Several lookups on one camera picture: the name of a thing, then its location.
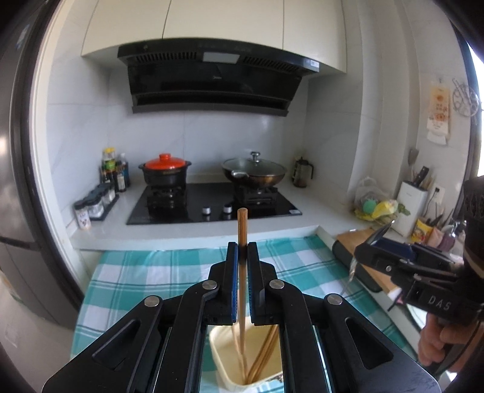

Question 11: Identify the cream wall cabinet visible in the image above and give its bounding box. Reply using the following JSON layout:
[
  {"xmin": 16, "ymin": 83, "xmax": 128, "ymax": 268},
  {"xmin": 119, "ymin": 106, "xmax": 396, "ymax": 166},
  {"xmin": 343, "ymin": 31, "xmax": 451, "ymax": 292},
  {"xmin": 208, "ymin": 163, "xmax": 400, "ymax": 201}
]
[{"xmin": 81, "ymin": 0, "xmax": 348, "ymax": 74}]

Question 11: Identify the wooden chopstick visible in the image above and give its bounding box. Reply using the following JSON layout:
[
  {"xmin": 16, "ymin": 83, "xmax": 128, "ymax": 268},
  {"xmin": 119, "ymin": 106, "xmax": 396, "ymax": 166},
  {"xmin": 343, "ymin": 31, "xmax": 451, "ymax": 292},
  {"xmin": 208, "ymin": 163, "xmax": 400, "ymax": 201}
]
[
  {"xmin": 237, "ymin": 208, "xmax": 249, "ymax": 382},
  {"xmin": 257, "ymin": 326, "xmax": 278, "ymax": 378},
  {"xmin": 251, "ymin": 330, "xmax": 273, "ymax": 382},
  {"xmin": 247, "ymin": 336, "xmax": 268, "ymax": 383},
  {"xmin": 231, "ymin": 326, "xmax": 244, "ymax": 380}
]

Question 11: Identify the wooden cutting board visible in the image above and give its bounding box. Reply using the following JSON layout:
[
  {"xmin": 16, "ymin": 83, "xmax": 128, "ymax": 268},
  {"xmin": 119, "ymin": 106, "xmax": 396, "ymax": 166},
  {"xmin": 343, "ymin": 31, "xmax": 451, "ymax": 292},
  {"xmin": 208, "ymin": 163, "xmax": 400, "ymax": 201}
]
[{"xmin": 336, "ymin": 227, "xmax": 401, "ymax": 293}]

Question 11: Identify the row of spice jars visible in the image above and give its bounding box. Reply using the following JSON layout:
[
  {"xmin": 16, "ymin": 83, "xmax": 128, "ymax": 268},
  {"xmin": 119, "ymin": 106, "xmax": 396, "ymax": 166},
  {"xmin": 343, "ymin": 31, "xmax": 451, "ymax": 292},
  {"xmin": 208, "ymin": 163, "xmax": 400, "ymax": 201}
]
[{"xmin": 74, "ymin": 182, "xmax": 119, "ymax": 230}]

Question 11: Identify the green label sauce bottle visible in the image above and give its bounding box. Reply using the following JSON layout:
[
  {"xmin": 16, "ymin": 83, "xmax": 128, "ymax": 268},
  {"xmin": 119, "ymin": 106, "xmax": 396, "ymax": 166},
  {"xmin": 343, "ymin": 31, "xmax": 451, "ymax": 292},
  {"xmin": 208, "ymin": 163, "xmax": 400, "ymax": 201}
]
[{"xmin": 101, "ymin": 147, "xmax": 117, "ymax": 186}]

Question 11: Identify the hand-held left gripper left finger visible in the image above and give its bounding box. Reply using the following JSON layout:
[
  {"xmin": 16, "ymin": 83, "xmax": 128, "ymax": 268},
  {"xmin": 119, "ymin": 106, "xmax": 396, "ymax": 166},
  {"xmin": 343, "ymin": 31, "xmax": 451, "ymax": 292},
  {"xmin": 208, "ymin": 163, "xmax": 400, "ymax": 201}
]
[{"xmin": 41, "ymin": 243, "xmax": 240, "ymax": 393}]

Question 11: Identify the teal checkered tablecloth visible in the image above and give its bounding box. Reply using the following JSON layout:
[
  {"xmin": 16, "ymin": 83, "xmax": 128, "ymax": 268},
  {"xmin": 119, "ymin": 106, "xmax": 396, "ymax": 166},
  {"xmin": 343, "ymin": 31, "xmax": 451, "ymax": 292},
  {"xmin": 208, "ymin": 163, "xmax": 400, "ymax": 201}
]
[{"xmin": 70, "ymin": 236, "xmax": 420, "ymax": 393}]

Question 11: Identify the wall calendar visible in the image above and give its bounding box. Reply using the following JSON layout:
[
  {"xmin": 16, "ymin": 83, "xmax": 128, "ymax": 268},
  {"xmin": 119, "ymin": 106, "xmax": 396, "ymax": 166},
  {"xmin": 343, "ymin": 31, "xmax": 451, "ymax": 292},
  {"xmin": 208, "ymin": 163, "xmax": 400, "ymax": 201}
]
[{"xmin": 427, "ymin": 77, "xmax": 453, "ymax": 145}]

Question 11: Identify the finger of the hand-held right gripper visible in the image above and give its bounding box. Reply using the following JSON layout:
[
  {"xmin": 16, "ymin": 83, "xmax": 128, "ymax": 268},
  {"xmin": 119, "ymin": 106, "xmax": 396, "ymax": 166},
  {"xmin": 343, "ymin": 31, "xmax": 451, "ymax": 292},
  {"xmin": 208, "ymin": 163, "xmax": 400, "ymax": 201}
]
[
  {"xmin": 355, "ymin": 243, "xmax": 464, "ymax": 283},
  {"xmin": 380, "ymin": 235, "xmax": 455, "ymax": 266}
]

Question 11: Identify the clear plastic bag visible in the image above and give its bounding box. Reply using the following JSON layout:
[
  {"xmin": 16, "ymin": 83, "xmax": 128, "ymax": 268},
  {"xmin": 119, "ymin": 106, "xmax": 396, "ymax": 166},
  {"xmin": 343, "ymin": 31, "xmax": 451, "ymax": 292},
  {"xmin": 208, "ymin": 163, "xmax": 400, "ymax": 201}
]
[{"xmin": 353, "ymin": 177, "xmax": 411, "ymax": 223}]

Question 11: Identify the black wok with glass lid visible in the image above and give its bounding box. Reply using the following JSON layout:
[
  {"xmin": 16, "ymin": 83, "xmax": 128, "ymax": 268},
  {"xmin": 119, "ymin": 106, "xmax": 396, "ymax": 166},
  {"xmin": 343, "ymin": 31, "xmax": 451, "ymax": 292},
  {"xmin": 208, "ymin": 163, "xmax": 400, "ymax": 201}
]
[{"xmin": 221, "ymin": 151, "xmax": 288, "ymax": 188}]

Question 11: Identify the person's right hand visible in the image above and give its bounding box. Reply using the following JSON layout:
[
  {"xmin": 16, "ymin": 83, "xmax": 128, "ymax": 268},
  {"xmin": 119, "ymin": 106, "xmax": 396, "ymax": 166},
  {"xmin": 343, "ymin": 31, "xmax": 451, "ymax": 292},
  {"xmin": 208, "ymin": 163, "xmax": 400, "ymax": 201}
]
[{"xmin": 417, "ymin": 312, "xmax": 477, "ymax": 369}]

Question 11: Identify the yellow snack packet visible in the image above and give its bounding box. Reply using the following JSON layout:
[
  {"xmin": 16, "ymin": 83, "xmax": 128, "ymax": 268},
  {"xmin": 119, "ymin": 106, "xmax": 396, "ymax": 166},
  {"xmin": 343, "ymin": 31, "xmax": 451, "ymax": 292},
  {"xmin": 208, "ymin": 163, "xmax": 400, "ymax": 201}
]
[{"xmin": 412, "ymin": 217, "xmax": 434, "ymax": 245}]

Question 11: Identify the black clay pot red lid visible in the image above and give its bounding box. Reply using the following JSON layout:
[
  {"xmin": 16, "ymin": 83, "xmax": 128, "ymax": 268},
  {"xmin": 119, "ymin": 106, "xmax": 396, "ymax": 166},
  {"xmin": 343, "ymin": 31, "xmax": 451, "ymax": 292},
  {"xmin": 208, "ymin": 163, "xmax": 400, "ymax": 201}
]
[{"xmin": 138, "ymin": 153, "xmax": 193, "ymax": 188}]

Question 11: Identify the stainless steel fridge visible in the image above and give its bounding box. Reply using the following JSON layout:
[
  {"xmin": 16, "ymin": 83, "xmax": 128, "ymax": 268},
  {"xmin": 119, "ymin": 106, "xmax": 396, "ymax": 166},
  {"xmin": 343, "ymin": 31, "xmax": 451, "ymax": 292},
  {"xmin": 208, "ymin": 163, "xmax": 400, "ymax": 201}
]
[{"xmin": 0, "ymin": 0, "xmax": 88, "ymax": 330}]

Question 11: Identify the cream ribbed utensil holder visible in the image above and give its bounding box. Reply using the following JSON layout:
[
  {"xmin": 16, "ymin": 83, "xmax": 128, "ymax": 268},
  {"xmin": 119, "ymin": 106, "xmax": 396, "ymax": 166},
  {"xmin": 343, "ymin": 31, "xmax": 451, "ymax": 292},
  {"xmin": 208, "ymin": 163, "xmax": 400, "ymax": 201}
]
[{"xmin": 208, "ymin": 313, "xmax": 285, "ymax": 389}]

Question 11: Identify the hanging wire trivet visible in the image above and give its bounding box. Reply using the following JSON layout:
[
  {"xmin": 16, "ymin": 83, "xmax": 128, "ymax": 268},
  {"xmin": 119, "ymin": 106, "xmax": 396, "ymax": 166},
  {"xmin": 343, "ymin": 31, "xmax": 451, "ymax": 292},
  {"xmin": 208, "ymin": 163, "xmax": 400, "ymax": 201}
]
[{"xmin": 452, "ymin": 79, "xmax": 482, "ymax": 123}]

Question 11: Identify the white knife block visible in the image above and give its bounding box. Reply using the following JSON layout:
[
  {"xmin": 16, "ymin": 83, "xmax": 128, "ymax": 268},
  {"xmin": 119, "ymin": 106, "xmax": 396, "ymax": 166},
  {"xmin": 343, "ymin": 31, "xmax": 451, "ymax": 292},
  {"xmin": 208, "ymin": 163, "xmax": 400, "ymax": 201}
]
[{"xmin": 393, "ymin": 165, "xmax": 432, "ymax": 235}]

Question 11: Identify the black range hood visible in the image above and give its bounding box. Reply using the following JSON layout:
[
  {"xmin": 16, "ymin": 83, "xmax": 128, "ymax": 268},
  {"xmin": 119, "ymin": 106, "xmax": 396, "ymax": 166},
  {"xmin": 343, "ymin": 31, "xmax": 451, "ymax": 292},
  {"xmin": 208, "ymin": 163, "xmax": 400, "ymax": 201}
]
[{"xmin": 117, "ymin": 40, "xmax": 322, "ymax": 116}]

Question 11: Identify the yellow cloth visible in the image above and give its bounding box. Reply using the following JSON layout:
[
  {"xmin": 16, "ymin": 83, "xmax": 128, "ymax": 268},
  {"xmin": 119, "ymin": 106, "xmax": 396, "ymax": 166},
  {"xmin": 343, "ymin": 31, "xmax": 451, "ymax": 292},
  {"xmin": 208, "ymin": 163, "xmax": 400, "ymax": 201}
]
[{"xmin": 372, "ymin": 200, "xmax": 400, "ymax": 220}]

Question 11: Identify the black gas stove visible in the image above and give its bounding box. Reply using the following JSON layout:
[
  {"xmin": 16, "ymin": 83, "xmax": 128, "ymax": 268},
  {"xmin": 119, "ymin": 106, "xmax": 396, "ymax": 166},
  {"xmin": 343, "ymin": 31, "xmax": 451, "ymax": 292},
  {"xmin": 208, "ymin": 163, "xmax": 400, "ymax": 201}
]
[{"xmin": 126, "ymin": 182, "xmax": 303, "ymax": 226}]

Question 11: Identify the large metal spoon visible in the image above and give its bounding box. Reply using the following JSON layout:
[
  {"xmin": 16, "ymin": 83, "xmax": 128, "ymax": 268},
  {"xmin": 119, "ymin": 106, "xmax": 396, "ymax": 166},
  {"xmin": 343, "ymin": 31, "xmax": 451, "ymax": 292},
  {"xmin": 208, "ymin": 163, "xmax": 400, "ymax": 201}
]
[{"xmin": 343, "ymin": 223, "xmax": 394, "ymax": 293}]

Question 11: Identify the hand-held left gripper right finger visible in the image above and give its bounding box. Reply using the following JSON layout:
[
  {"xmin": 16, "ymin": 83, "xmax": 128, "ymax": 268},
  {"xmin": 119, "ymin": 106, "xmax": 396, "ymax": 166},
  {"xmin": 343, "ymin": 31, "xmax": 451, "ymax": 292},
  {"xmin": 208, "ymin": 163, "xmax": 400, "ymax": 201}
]
[{"xmin": 247, "ymin": 242, "xmax": 444, "ymax": 393}]

